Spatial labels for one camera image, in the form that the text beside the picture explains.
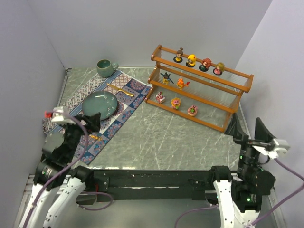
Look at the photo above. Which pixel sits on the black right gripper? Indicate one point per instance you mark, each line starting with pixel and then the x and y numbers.
pixel 248 140

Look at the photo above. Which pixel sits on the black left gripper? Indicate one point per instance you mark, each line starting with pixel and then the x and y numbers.
pixel 77 127

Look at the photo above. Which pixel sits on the pink bear clover toy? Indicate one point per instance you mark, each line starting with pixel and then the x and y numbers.
pixel 192 111

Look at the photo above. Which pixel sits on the olive-hat figurine toy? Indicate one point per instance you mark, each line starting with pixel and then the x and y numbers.
pixel 219 68

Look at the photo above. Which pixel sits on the strawberry cake toy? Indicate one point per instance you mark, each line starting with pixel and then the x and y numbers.
pixel 160 98

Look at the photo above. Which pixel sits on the pink sunflower pig toy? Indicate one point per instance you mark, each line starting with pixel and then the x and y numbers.
pixel 175 103

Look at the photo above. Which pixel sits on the red-haired figurine toy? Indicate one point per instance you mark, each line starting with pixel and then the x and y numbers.
pixel 205 65

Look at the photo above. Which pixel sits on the orange fox figurine toy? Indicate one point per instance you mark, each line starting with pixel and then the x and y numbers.
pixel 181 84

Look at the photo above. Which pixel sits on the yellow duck figurine toy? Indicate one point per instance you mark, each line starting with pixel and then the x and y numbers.
pixel 191 61

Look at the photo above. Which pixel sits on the brown-haired bun figurine toy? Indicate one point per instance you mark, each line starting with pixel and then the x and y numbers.
pixel 178 57

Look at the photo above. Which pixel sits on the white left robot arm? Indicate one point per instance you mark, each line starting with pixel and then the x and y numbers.
pixel 48 179

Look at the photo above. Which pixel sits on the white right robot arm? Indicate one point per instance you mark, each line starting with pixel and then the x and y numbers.
pixel 237 202

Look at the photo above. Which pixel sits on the orange wooden two-tier shelf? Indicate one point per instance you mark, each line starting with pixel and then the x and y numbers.
pixel 216 97

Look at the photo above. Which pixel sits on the gold fork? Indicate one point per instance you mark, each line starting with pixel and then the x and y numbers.
pixel 96 137

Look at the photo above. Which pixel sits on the teal ceramic plate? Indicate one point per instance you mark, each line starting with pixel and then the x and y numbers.
pixel 100 102

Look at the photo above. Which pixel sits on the gold butter knife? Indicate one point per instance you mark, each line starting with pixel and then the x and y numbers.
pixel 120 90

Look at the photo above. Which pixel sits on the patterned table runner cloth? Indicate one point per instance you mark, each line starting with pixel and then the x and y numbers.
pixel 110 126

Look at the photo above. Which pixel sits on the green ceramic mug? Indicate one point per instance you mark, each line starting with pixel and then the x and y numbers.
pixel 105 68

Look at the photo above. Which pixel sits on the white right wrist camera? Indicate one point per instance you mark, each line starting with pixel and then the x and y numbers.
pixel 276 147

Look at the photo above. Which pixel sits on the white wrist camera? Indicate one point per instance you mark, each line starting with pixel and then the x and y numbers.
pixel 276 147
pixel 59 115

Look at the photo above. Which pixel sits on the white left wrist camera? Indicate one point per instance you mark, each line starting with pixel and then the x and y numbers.
pixel 59 115

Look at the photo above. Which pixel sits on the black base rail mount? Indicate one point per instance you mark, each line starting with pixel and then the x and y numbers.
pixel 151 185

